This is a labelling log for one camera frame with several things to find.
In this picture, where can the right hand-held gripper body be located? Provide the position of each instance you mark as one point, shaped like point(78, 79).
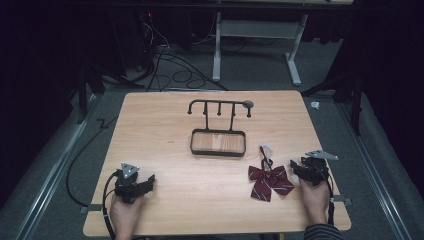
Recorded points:
point(316, 170)

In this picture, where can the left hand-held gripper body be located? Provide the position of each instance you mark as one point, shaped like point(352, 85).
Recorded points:
point(126, 186)

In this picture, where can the dark red striped bow tie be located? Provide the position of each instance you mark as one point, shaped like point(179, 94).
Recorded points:
point(270, 181)

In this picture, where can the black hook rack wooden tray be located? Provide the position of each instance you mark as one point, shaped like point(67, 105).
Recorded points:
point(218, 133)

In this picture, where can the person's left hand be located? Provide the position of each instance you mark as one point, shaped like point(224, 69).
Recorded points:
point(124, 213)

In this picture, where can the person's right hand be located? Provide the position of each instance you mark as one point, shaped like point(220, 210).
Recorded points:
point(315, 201)

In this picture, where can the crumpled white paper scrap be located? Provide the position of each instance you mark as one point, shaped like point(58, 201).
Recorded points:
point(315, 105)

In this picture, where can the black metal stand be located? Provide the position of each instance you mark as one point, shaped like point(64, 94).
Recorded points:
point(87, 90)
point(350, 96)

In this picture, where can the grey metal table bracket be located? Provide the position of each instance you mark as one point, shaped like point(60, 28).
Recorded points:
point(90, 208)
point(343, 200)

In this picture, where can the grey metal floor rail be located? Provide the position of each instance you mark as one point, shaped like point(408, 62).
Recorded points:
point(50, 173)
point(373, 170)

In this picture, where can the white metal desk frame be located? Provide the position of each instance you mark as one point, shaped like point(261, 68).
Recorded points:
point(256, 31)

